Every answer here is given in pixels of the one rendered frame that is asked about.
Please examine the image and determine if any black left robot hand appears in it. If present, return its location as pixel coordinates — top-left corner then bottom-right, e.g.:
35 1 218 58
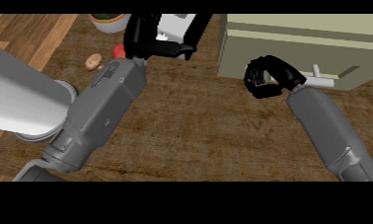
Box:
122 13 213 61

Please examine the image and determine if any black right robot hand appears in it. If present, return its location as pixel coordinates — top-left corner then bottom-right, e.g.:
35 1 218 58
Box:
243 54 309 101

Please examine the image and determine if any olive green drawer front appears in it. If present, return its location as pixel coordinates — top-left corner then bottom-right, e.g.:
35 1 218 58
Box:
215 34 373 92

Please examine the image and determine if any olive green drawer cabinet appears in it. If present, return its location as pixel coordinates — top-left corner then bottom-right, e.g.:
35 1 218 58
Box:
215 13 373 92

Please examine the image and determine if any red vegetable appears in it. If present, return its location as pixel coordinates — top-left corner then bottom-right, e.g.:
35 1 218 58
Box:
110 42 128 60

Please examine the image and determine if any grey plant pot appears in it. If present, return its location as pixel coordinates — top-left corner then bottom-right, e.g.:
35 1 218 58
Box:
85 13 132 35

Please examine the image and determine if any brown mushroom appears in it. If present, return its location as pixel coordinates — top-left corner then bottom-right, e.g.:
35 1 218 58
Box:
82 52 104 72

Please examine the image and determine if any white drawer handle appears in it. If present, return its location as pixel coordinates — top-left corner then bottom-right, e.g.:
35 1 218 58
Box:
302 63 336 89

